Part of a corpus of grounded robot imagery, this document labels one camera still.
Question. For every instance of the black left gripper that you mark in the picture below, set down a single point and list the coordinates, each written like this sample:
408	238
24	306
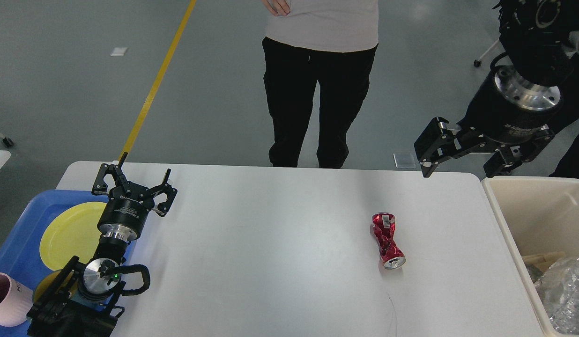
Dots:
125	213

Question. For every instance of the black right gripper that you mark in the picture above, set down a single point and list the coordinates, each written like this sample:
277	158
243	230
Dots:
506	118

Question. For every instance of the yellow plastic plate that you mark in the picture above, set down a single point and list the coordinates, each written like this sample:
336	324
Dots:
72	233

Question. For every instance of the crushed red soda can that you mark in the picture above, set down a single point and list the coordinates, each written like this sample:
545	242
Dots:
383	225

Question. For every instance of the brown paper bag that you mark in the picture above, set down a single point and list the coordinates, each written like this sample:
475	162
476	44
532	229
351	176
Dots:
543	261

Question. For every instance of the pink ribbed mug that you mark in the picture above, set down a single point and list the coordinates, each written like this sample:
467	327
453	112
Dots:
16	300

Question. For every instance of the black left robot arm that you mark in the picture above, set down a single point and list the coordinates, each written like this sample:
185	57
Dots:
82	300

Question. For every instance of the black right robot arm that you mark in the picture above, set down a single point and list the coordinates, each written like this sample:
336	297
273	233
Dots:
538	38

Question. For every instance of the floor outlet cover left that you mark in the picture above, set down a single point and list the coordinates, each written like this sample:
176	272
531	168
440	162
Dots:
405	160

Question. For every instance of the beige plastic bin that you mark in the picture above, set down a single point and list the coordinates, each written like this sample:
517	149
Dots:
536	215

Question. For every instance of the white office chair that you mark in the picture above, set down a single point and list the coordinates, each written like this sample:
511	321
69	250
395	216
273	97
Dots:
478	61

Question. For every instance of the blue plastic tray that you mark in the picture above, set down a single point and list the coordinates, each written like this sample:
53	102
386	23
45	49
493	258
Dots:
20	257

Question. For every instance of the chair caster at left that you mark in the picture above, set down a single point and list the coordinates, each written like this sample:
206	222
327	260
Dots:
6	141

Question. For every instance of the person in grey shirt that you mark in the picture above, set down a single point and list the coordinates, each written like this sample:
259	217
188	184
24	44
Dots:
309	43

